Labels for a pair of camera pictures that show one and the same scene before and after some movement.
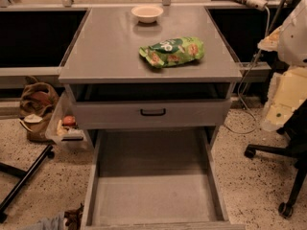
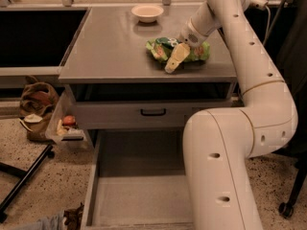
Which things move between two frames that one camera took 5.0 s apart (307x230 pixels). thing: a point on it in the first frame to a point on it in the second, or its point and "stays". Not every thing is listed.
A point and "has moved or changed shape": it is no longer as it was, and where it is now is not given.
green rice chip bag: [174, 51] has moved or changed shape
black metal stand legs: [24, 174] stays
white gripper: [295, 42] to [191, 37]
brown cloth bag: [38, 100] stays
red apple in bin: [68, 120] stays
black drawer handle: [153, 114] stays
